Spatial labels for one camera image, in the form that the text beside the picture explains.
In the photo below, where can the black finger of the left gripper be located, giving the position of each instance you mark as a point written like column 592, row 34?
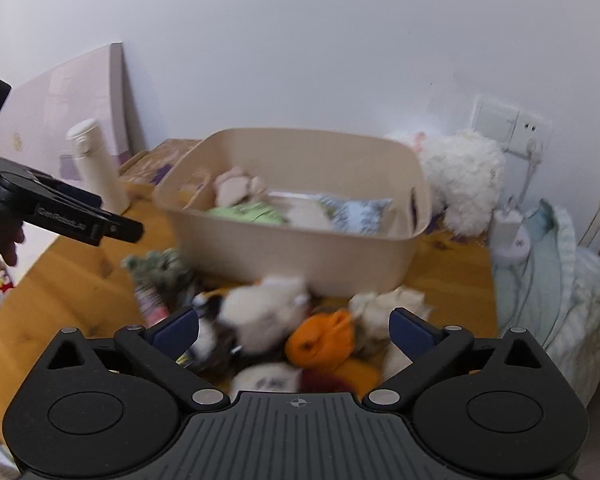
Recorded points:
column 81, row 222

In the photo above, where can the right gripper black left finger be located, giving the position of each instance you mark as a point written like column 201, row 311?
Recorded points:
column 154, row 352

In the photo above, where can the brown box with purple flowers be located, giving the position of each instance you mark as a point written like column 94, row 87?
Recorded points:
column 150, row 167

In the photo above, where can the beige plastic storage bin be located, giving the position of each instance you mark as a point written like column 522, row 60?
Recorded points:
column 298, row 166

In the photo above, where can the lilac flat gift box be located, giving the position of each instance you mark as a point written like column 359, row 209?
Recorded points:
column 37, row 115

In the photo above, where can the green grey plush item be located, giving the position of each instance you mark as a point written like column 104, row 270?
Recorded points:
column 158, row 278

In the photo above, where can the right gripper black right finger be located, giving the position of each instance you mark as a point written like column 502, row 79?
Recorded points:
column 433, row 353

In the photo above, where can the white thermos bottle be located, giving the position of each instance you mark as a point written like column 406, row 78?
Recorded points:
column 95, row 165

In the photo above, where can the white grey plush cat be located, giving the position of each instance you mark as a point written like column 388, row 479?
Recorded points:
column 242, row 335

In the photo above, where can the white charger on round base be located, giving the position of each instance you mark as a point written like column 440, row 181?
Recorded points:
column 509, row 241

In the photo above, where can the white wall switch socket panel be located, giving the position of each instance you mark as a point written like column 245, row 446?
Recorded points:
column 514, row 129

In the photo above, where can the beige plush toy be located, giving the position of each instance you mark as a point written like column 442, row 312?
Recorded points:
column 236, row 187

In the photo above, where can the pale green striped cloth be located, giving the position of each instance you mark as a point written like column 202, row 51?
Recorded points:
column 555, row 295

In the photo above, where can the white fluffy plush toy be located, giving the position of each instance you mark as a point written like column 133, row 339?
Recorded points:
column 465, row 172

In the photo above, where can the white green snack packet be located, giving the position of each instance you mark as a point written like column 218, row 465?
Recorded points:
column 354, row 216

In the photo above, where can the orange white chicken plush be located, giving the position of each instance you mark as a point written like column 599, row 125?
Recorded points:
column 349, row 349

